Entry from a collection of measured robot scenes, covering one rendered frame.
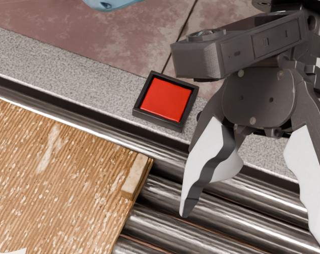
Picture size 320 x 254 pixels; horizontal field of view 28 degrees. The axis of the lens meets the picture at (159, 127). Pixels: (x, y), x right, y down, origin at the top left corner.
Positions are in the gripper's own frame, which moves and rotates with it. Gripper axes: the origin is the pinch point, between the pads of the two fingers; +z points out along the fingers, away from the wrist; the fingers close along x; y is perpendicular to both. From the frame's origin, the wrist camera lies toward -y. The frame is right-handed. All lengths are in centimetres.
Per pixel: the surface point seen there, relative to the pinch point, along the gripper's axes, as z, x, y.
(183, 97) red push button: -13.9, 35.0, 23.9
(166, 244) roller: 6.3, 28.1, 18.8
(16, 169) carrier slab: -0.1, 42.3, 3.3
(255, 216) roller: 0.9, 21.9, 28.1
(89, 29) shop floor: -43, 148, 81
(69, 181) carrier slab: 0.3, 37.3, 8.5
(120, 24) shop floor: -46, 143, 89
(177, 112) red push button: -11.5, 34.4, 22.6
